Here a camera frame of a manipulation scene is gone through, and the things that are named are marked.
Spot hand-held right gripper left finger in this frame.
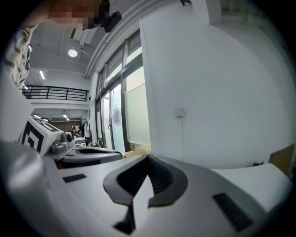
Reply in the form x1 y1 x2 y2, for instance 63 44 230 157
43 154 149 237

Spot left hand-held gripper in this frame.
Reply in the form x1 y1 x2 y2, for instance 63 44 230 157
18 115 123 164

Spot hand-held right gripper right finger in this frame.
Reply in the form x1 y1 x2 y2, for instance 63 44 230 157
134 154 278 237

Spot black railing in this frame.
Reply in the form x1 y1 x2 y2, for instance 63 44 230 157
22 85 90 102

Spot flat cardboard sheet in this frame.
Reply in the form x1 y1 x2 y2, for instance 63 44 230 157
269 143 296 179

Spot person's striped shirt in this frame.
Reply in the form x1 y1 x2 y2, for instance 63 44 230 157
3 24 39 90

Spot person's head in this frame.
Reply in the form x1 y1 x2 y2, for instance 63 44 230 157
47 0 111 30

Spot glass door black frame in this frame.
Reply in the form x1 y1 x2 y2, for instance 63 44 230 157
94 29 152 155

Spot black head camera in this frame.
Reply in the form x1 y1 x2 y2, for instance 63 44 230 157
104 11 123 33

